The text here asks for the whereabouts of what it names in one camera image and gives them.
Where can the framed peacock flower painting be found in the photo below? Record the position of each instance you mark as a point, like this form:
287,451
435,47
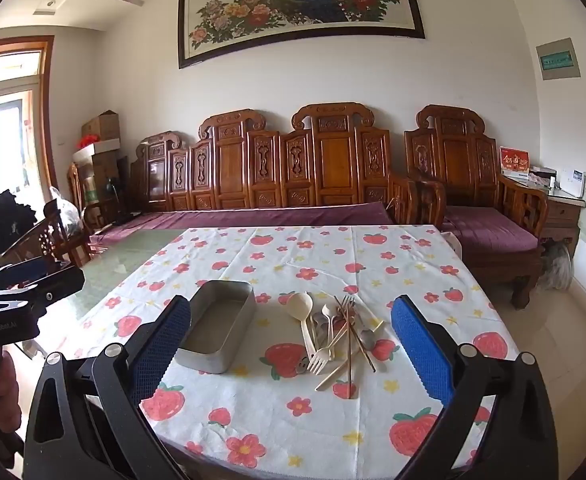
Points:
298,5

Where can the strawberry flower print tablecloth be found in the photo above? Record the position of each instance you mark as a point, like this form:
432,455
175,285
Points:
273,425

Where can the brown cardboard box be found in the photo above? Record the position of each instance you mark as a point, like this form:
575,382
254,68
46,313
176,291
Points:
100,125

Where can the dark wooden dining chair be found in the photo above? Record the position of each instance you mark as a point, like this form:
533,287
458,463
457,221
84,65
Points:
38,240

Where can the white box with red flowers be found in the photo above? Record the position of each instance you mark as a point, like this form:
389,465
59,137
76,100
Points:
105,147

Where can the white ceiling fixture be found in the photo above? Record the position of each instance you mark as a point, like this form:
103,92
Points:
49,5

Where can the red greeting card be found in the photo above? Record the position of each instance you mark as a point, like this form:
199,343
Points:
515,162

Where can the wooden door frame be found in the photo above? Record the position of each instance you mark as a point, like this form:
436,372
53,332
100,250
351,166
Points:
47,110

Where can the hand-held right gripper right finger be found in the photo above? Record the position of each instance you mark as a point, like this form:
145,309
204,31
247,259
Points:
418,350

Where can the black cloth pile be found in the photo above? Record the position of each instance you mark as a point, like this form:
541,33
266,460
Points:
0,217

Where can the purple armchair cushion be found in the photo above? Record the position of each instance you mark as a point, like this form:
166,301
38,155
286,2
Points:
488,230

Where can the clear plastic bag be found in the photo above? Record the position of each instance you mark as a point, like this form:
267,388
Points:
65,212

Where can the rose gold metal chopstick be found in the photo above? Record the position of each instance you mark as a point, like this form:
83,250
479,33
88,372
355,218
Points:
348,360
362,346

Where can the white plastic fork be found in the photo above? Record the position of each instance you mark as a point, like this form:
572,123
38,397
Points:
319,361

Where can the carved wooden sofa bench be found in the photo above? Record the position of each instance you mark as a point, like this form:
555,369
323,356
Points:
233,160

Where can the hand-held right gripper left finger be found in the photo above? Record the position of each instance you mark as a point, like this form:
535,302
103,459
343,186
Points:
163,340

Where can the wooden side table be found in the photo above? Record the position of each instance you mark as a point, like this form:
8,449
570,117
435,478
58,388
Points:
563,215

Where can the white tabletop device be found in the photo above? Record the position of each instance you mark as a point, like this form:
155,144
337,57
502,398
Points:
570,182

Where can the stacked brown green cartons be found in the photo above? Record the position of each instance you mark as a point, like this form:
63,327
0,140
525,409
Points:
100,175

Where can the grey fluffy mop head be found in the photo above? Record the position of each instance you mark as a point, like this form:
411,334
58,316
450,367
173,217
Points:
557,267

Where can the large cream plastic spoon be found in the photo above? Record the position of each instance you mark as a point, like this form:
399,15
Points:
300,302

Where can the rectangular metal tin box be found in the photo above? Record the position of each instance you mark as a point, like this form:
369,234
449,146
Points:
218,321

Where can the carved wooden armchair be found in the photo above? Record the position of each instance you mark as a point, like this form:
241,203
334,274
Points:
455,155

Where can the grey wall panel box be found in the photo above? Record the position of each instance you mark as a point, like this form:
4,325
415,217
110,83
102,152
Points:
558,58

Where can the long purple bench cushion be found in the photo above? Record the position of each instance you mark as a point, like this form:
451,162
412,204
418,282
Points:
273,217

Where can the silver metal fork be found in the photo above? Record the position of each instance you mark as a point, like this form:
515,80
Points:
349,304

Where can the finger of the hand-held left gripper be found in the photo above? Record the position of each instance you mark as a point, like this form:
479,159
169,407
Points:
55,287
18,268

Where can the cream chopstick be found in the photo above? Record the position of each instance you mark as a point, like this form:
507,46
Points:
330,377

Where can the carved wooden side chair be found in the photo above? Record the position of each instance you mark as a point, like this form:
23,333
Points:
75,185

